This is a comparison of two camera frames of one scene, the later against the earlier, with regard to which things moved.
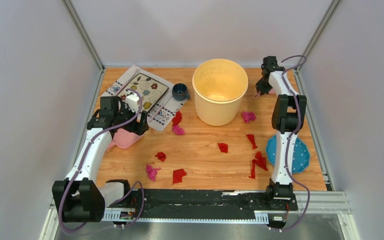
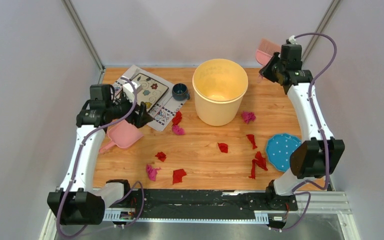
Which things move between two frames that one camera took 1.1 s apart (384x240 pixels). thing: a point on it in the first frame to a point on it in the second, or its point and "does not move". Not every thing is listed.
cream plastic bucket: (219, 85) does not move
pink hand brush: (271, 91) to (267, 48)
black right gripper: (260, 87) to (265, 72)
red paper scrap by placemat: (177, 119) does not move
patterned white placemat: (165, 110) does not move
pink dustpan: (124, 139) does not move
